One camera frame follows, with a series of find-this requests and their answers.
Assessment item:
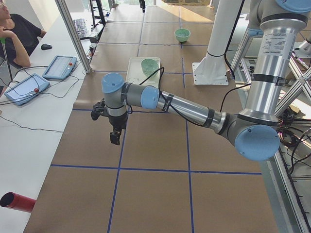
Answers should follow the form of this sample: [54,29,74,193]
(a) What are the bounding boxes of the cream bear tray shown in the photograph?
[126,57,161,88]

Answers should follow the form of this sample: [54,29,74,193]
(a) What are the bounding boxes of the far blue teach pendant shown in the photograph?
[42,55,77,80]

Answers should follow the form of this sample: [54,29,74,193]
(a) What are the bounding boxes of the black computer mouse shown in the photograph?
[41,43,52,50]

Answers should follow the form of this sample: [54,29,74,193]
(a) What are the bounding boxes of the white pedestal column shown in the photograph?
[192,0,244,85]

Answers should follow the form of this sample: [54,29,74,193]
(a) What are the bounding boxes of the green bowl on tray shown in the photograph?
[143,71,158,77]

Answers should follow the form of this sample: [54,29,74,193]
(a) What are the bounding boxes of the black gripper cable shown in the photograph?
[126,67,205,127]

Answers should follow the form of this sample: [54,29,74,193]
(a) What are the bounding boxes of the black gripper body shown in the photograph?
[108,114,128,133]
[139,0,145,8]

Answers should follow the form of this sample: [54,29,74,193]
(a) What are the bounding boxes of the near blue teach pendant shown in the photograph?
[4,73,50,106]

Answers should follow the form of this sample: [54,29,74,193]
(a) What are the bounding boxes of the green bowl with ice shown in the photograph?
[174,29,191,43]

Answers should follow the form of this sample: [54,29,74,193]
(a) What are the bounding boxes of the red cylinder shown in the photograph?
[0,192,36,213]

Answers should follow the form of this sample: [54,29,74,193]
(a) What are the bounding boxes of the aluminium frame post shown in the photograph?
[55,0,92,74]

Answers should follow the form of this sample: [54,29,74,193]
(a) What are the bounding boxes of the black keyboard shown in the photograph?
[73,18,88,40]

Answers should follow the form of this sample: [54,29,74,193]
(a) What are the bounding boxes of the blue teach pendant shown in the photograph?
[42,55,77,80]
[4,73,50,106]

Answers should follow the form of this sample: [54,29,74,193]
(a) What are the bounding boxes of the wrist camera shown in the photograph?
[90,100,106,121]

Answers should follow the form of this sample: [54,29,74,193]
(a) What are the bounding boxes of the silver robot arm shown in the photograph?
[100,0,311,161]

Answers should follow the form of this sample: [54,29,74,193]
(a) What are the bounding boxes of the seated person black shirt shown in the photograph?
[0,0,46,68]

